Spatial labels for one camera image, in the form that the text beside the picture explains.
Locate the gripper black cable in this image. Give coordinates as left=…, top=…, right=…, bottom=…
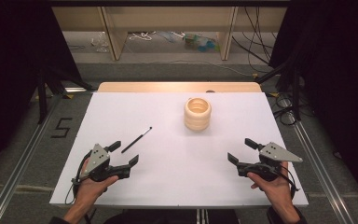
left=278, top=164, right=301, bottom=200
left=64, top=150, right=94, bottom=206

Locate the person's right hand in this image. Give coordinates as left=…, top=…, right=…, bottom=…
left=246, top=161, right=295, bottom=208

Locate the cream ribbed round holder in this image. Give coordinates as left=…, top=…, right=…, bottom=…
left=184, top=97, right=213, bottom=132

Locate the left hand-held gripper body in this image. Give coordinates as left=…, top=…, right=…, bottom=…
left=79, top=143, right=131, bottom=184

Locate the metal floor rail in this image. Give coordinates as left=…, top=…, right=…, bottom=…
left=0, top=92, right=63, bottom=224
left=292, top=119, right=355, bottom=224

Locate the coiled black cable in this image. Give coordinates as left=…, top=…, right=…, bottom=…
left=272, top=95, right=296, bottom=127

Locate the clear plastic item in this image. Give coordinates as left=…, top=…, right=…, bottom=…
left=90, top=32, right=110, bottom=53

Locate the black curtain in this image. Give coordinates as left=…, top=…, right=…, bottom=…
left=268, top=0, right=358, bottom=202
left=0, top=0, right=91, bottom=180

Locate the clear blue plastic bag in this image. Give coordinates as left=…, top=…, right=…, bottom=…
left=159, top=32, right=181, bottom=44

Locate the white rope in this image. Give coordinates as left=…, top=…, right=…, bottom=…
left=129, top=31, right=157, bottom=42

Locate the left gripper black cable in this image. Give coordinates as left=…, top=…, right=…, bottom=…
left=64, top=150, right=94, bottom=206

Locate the white table board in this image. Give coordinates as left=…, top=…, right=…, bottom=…
left=48, top=91, right=310, bottom=209

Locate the black metal stand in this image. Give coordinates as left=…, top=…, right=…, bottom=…
left=255, top=59, right=303, bottom=122
left=36, top=69, right=93, bottom=125

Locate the black makeup brush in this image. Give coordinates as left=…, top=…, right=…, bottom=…
left=120, top=126, right=153, bottom=154

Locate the pile of coloured packets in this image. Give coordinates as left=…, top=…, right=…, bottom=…
left=184, top=32, right=221, bottom=53

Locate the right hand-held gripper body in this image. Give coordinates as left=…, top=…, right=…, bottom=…
left=236, top=142, right=304, bottom=182

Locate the light wooden desk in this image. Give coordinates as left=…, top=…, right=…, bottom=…
left=51, top=6, right=288, bottom=62

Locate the bundle of black cables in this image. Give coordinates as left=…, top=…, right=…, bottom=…
left=231, top=6, right=278, bottom=75

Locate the person's left hand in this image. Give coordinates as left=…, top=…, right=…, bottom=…
left=74, top=158, right=119, bottom=204

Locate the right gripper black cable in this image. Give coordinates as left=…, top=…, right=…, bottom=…
left=278, top=164, right=301, bottom=200

